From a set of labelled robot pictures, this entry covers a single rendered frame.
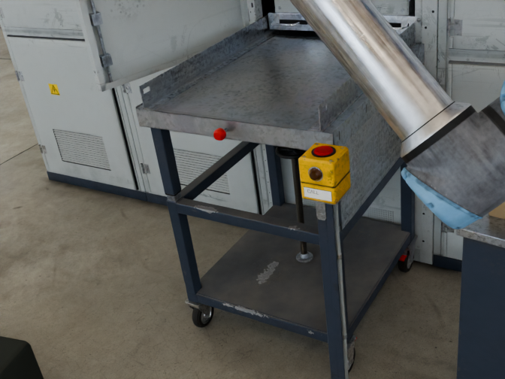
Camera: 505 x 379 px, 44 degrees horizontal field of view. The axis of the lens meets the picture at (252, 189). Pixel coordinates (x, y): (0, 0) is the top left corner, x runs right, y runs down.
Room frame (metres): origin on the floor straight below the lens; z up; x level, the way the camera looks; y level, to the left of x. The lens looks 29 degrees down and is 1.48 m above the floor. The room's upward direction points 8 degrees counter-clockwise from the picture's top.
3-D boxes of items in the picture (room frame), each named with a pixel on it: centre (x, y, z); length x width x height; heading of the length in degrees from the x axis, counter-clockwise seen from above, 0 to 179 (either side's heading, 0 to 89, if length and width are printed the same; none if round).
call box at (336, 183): (1.15, -0.15, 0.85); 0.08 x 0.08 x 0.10; 55
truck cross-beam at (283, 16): (2.13, -0.38, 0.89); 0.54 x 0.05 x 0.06; 55
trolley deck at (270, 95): (1.80, -0.15, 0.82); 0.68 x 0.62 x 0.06; 145
